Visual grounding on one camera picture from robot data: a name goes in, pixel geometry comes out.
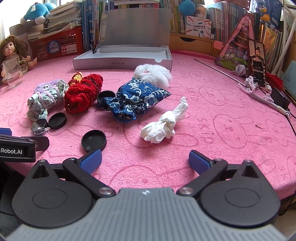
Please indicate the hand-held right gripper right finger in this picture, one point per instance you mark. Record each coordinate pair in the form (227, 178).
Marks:
(200, 162)

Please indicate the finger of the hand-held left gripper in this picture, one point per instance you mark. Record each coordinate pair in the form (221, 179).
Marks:
(5, 131)
(42, 143)

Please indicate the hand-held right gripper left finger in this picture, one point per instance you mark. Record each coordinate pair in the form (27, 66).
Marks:
(90, 161)

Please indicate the clear plastic dome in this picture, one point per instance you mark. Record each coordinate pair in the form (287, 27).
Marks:
(38, 132)

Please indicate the white tissue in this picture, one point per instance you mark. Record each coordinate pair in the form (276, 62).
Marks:
(161, 129)

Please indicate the purple one-eyed plush toy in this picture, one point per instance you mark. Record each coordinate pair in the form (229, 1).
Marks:
(45, 88)

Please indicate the red crochet piece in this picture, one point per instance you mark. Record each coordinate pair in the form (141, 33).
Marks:
(81, 92)

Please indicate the yellow red striped crochet cone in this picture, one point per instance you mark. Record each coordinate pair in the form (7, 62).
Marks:
(76, 77)

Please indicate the blue floral fabric pouch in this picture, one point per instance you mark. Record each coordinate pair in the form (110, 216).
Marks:
(138, 95)

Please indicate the white fluffy plush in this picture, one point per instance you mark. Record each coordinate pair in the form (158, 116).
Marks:
(152, 73)

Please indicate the silver cardboard box with lid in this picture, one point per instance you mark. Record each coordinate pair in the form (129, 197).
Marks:
(120, 64)

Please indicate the pink bunny-print tablecloth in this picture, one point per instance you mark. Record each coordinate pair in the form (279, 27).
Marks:
(219, 143)

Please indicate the brown-haired baby doll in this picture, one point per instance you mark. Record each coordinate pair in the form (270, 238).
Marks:
(9, 48)

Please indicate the thin metal rod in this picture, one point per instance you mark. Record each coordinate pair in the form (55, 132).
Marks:
(219, 71)

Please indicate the white paper origami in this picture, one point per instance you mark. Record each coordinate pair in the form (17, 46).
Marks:
(240, 70)

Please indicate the large red plastic basket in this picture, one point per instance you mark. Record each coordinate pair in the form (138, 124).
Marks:
(62, 44)

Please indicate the white grid board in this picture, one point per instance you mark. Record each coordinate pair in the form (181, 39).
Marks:
(16, 30)

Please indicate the black power adapter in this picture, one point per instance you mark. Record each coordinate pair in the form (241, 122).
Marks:
(279, 97)

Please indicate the black binder clip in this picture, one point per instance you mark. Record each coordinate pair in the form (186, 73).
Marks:
(94, 49)

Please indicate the dark red knitted piece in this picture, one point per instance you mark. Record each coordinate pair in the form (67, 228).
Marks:
(275, 81)

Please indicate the phone showing a figure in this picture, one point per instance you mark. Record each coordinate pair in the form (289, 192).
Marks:
(256, 62)

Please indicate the wooden drawer organiser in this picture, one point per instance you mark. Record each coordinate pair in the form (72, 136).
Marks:
(198, 47)

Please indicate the pink house-shaped bag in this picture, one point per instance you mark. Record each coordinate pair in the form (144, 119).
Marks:
(235, 48)

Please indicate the teal notebook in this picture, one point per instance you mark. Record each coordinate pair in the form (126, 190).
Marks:
(290, 78)

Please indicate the blue plush toy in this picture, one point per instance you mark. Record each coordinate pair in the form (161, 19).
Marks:
(37, 12)

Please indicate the stack of worn books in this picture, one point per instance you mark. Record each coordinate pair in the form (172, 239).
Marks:
(64, 18)

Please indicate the row of thin blue books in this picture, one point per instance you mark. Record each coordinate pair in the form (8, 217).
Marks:
(91, 25)

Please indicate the white printed product box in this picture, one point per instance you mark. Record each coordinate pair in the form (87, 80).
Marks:
(197, 26)

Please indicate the stack of picture booklets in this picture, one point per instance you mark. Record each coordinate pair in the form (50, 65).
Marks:
(270, 41)

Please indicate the row of colourful upright books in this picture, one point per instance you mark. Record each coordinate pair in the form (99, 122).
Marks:
(222, 20)

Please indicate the blue pom-pom plush ball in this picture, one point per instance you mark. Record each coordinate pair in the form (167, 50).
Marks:
(187, 7)

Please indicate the horizontal books above box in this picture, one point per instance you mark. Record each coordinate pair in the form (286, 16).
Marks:
(136, 3)

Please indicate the blue printed carton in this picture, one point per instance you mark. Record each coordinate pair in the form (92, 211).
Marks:
(266, 10)

